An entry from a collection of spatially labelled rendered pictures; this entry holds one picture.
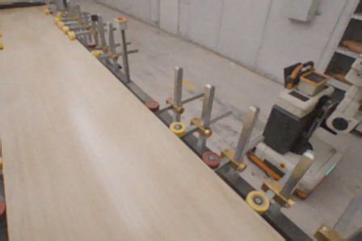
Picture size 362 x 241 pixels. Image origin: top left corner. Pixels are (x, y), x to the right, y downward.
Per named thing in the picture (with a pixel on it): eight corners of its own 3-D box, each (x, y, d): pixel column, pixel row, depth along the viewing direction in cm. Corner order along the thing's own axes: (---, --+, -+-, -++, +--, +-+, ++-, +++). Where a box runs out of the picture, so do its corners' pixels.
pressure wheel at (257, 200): (259, 227, 77) (269, 213, 70) (238, 220, 79) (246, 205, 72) (261, 209, 83) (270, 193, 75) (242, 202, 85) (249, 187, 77)
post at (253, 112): (230, 176, 111) (254, 103, 81) (235, 180, 109) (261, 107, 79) (226, 179, 109) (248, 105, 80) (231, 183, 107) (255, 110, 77)
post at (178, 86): (176, 129, 143) (179, 65, 113) (179, 133, 141) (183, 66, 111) (172, 132, 142) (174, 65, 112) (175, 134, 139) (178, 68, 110)
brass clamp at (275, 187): (267, 182, 92) (271, 175, 89) (293, 204, 84) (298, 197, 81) (258, 189, 89) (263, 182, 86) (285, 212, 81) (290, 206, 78)
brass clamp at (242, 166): (226, 152, 109) (229, 145, 106) (246, 169, 101) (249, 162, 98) (218, 158, 106) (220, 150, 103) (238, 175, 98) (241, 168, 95)
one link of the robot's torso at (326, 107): (309, 127, 165) (322, 102, 150) (323, 116, 179) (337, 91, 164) (342, 145, 149) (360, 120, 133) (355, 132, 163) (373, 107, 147)
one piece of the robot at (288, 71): (281, 96, 166) (279, 69, 159) (302, 86, 183) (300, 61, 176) (295, 97, 156) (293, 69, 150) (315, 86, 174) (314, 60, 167)
